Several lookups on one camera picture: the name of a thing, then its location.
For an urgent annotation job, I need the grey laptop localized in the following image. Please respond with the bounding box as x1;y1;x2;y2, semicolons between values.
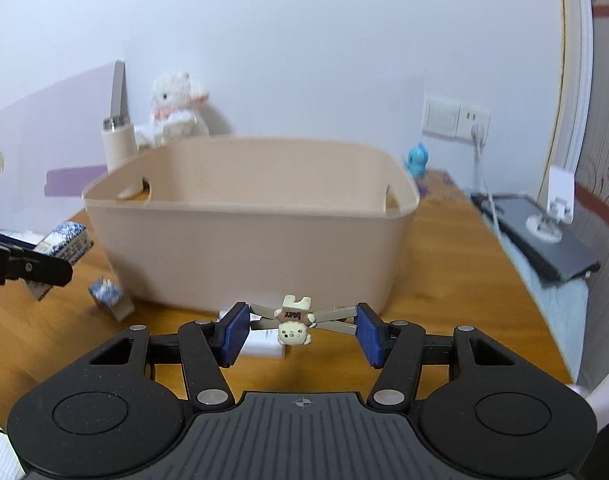
471;192;601;283

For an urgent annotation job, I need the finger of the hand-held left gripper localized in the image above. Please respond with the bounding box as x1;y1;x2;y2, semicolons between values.
0;227;74;287

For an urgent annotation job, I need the light blue bed cloth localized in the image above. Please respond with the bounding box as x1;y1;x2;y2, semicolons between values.
499;232;594;386

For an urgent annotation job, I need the blue patterned tissue packet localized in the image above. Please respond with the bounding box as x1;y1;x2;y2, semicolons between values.
23;220;95;302

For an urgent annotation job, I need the white wall switch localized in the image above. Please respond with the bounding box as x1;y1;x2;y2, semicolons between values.
423;96;461;137

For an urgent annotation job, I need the beige plastic storage bin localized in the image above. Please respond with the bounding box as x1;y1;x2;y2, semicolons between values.
81;136;420;317

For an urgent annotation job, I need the beige thermos bottle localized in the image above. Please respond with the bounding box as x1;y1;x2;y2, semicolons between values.
101;115;154;200

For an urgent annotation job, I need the white door frame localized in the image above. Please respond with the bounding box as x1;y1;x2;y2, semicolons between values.
537;0;595;206

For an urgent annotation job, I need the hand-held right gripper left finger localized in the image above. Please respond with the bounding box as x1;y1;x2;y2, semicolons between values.
78;301;250;414

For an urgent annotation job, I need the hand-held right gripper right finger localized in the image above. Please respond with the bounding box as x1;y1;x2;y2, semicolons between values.
355;302;529;414

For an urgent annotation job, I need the white chair frame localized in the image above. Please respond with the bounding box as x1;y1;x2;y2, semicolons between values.
567;357;609;436

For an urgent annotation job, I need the white clip bracket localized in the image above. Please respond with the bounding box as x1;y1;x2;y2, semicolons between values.
527;164;577;242

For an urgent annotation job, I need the white wall socket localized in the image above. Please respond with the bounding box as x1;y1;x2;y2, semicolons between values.
455;104;491;143

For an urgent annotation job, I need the white plush toy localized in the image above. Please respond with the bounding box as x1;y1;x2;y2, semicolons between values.
133;71;211;149

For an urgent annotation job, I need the white power cable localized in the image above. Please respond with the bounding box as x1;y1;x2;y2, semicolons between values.
471;121;506;243

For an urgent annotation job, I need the cream bear hair clip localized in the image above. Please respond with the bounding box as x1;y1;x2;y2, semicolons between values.
248;294;359;349

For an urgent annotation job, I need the small blue patterned cube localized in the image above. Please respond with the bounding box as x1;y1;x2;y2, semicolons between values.
88;275;135;322

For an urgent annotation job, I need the purple headboard panel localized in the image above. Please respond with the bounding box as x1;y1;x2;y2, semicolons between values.
0;60;126;216

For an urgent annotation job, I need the small white box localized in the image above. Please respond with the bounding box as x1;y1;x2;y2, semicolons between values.
217;310;288;360

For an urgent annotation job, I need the blue toy figure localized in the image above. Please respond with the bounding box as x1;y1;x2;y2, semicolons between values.
403;143;430;180

